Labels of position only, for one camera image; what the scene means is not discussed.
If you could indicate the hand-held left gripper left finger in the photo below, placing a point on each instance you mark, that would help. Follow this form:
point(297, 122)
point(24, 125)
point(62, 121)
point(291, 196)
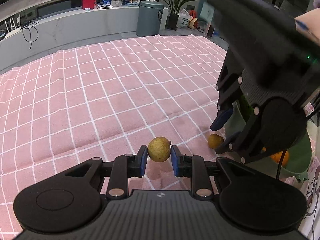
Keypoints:
point(143, 161)

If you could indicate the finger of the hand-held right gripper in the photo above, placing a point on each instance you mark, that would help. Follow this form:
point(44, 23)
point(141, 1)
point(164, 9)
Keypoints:
point(250, 140)
point(221, 120)

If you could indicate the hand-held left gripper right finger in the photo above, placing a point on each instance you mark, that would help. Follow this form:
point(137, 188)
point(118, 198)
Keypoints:
point(175, 161)

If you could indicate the brown longan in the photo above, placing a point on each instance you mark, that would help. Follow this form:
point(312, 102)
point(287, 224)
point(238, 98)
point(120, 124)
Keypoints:
point(215, 141)
point(158, 149)

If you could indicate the orange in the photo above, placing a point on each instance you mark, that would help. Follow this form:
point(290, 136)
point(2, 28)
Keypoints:
point(275, 158)

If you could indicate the green colander bowl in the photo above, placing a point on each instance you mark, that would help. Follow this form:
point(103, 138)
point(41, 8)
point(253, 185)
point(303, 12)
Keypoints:
point(300, 160)

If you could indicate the person's right hand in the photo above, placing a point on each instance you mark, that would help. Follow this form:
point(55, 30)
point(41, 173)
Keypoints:
point(311, 22)

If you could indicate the small white heater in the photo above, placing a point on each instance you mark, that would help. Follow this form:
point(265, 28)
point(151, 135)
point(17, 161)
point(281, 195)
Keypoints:
point(210, 31)

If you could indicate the red and tan bag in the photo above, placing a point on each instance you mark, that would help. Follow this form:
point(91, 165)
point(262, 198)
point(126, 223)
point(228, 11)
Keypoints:
point(193, 21)

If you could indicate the pink checked tablecloth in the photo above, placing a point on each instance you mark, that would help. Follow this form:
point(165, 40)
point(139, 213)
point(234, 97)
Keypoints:
point(87, 105)

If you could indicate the white plastic bag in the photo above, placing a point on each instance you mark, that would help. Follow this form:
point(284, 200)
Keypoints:
point(183, 20)

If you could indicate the printed white clothing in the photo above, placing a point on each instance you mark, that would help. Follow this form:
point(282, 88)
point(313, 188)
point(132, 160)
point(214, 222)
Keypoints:
point(312, 205)

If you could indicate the tall leafy potted plant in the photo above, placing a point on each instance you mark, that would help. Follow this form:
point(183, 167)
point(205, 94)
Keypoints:
point(175, 2)

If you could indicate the grey-green trash can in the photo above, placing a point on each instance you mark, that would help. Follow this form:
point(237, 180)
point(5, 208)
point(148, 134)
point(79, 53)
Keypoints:
point(149, 18)

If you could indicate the grey marble console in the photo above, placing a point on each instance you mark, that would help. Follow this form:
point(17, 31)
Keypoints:
point(75, 30)

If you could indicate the red box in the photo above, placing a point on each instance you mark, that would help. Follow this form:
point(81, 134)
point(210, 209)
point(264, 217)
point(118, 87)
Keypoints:
point(88, 3)

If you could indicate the white router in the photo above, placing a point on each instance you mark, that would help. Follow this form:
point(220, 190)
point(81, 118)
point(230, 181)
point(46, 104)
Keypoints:
point(12, 31)

